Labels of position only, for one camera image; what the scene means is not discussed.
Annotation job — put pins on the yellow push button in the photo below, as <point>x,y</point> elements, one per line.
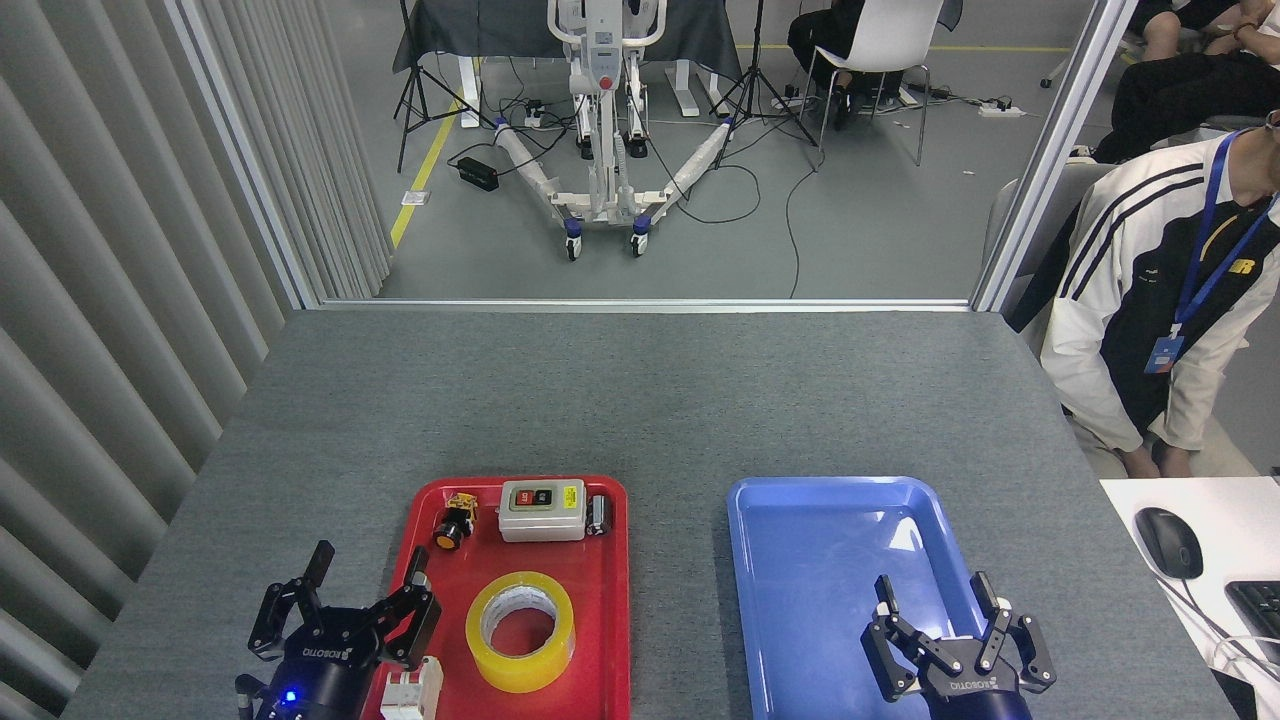
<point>452,528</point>

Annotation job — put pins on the black power adapter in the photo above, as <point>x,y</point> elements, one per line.
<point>478,174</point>

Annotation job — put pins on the grey switch box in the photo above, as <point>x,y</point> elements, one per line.
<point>540,522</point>

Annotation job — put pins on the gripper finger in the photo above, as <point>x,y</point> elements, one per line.
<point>290,610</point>
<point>415,625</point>
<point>1020,640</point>
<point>900,650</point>

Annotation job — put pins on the white stand on wheels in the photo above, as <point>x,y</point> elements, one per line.
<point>605,180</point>

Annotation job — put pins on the yellow tape roll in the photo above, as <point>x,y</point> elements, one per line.
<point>505,676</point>

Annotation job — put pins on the grey pleated panel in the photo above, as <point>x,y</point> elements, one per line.
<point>100,300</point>

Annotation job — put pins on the white chair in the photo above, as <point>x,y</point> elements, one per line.
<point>885,35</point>

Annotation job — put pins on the black keyboard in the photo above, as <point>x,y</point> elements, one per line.
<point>1262,615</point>

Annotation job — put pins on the white desk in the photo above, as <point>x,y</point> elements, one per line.
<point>1240,520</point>

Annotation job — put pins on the black computer mouse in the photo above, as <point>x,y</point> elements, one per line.
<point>1168,542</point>

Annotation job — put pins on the small black cylinder part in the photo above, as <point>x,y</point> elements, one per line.
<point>598,515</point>

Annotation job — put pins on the table with black cloth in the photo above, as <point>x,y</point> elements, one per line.
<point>500,30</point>

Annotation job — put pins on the silver frame rail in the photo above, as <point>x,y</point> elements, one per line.
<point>640,304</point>

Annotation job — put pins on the person with black trousers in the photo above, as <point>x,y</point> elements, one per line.
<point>1180,95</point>

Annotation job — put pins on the white power strip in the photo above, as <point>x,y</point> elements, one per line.
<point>1002,110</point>

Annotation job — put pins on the grey chair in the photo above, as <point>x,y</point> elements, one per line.
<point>1060,200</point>

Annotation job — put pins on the red plastic tray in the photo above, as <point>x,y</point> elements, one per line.
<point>600,610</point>

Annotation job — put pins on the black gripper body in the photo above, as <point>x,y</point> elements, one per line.
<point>975,695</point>
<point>325,680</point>

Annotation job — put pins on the silver frame post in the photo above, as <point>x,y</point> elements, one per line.
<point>240,150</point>
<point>1055,150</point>

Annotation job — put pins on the person in white jacket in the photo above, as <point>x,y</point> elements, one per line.
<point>1110,330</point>

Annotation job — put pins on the seated person in black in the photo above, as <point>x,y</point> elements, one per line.
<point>815,35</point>

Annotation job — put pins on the blue plastic tray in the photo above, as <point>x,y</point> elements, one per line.
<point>820,560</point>

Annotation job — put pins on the black tripod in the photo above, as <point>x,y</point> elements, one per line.
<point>757,60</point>
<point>408,95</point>

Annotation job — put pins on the blue name badge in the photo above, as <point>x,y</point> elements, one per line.
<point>1164,355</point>

